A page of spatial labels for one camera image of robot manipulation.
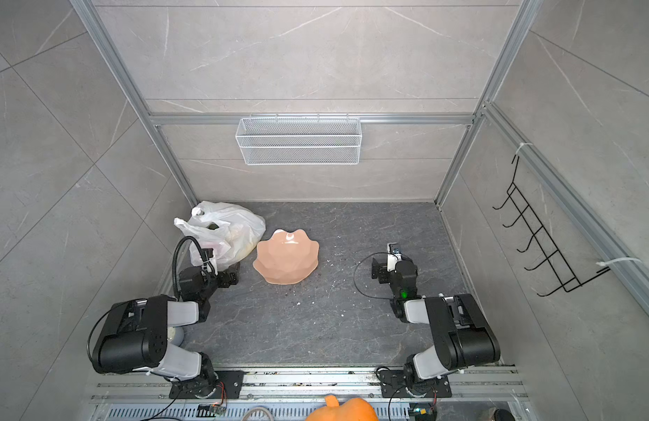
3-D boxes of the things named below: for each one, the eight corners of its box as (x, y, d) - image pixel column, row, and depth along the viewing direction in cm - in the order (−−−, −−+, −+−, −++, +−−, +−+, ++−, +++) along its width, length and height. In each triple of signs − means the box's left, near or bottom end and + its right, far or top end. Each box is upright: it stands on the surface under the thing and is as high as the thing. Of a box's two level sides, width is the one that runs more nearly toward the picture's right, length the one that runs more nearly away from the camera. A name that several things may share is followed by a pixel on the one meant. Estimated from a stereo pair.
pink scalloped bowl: (253, 287, 94) (249, 281, 91) (263, 236, 109) (261, 229, 105) (317, 287, 95) (317, 281, 91) (319, 236, 109) (319, 229, 105)
